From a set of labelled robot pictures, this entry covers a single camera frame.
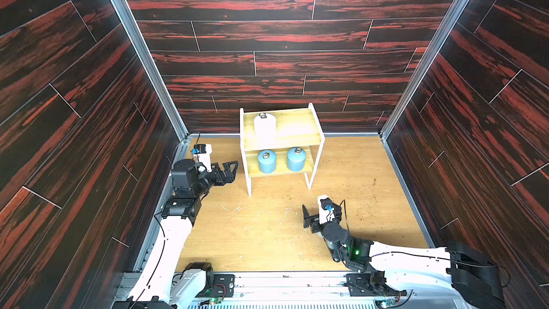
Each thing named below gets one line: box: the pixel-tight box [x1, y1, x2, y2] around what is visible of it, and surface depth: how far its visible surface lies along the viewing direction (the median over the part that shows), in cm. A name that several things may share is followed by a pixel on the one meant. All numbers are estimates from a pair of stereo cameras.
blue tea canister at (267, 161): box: [257, 149, 278, 174], surface depth 83 cm
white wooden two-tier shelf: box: [239, 103, 326, 197], surface depth 82 cm
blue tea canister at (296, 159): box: [286, 146, 307, 173], surface depth 84 cm
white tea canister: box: [253, 112, 277, 144], surface depth 72 cm
